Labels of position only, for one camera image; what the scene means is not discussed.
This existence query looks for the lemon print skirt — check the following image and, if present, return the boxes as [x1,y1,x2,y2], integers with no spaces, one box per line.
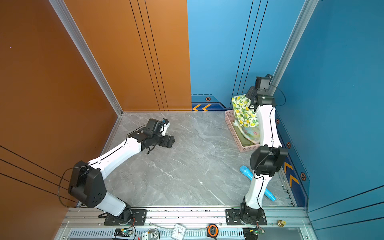
[231,95,259,128]

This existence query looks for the olive green skirt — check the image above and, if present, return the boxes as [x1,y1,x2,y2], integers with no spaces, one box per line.
[232,122,257,147]

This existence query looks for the green circuit board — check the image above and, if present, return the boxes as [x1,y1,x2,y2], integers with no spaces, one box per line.
[114,228,135,240]

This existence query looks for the black board with wires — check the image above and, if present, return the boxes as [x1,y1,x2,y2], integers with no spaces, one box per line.
[243,228,265,240]

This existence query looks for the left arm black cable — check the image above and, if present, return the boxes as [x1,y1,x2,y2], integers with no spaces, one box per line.
[57,166,82,208]

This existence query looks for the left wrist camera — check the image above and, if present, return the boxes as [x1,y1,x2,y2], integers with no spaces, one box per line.
[161,119,170,136]

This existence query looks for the pink plastic basket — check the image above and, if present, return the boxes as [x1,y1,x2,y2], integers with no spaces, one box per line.
[225,110,260,153]

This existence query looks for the white power plug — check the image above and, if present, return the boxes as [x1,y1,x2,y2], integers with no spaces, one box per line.
[141,228,160,240]

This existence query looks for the white square clock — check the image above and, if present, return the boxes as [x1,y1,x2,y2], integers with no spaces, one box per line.
[171,224,187,240]

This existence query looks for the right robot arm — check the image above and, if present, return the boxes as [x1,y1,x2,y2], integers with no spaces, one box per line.
[239,74,288,225]

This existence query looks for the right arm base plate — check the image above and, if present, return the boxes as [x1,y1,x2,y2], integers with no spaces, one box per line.
[225,208,268,226]

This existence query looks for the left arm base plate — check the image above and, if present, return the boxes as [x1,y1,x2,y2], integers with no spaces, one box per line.
[104,209,148,226]

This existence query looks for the brass round knob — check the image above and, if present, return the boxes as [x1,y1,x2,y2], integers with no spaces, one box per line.
[277,220,287,227]

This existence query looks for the light blue plastic tube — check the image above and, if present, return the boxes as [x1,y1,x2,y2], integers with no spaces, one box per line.
[239,165,277,202]

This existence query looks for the pastel floral skirt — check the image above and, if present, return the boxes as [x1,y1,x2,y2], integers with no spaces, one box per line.
[238,126,261,144]

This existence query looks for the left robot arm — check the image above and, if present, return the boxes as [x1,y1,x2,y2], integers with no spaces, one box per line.
[68,119,175,224]

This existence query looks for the orange black tape measure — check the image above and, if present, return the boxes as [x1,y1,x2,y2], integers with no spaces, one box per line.
[207,224,219,240]

